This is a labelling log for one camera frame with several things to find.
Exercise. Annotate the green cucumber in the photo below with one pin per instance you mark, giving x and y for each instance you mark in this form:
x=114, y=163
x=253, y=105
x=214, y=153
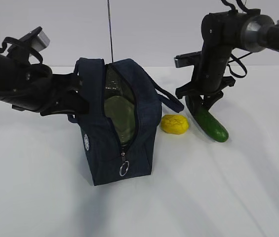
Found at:
x=211, y=126

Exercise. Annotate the navy blue fabric lunch bag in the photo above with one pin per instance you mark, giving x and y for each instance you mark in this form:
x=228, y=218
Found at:
x=109, y=160

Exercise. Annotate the glass container with green lid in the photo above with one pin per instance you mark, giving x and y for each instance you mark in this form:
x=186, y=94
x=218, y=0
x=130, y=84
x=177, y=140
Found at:
x=121, y=112

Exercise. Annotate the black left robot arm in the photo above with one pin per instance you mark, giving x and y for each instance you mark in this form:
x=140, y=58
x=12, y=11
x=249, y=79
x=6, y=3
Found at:
x=14, y=75

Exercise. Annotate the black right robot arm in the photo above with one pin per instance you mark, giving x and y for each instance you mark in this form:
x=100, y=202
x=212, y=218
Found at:
x=223, y=32

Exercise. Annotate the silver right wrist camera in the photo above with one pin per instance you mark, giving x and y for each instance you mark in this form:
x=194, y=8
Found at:
x=188, y=59

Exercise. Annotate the yellow lemon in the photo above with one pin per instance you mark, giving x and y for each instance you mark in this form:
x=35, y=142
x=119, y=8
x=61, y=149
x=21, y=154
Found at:
x=174, y=124

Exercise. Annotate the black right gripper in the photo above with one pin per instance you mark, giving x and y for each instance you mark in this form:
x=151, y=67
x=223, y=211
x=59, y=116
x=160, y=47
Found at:
x=206, y=79

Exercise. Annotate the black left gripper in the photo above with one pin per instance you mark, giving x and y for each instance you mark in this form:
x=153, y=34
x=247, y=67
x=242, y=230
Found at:
x=45, y=88

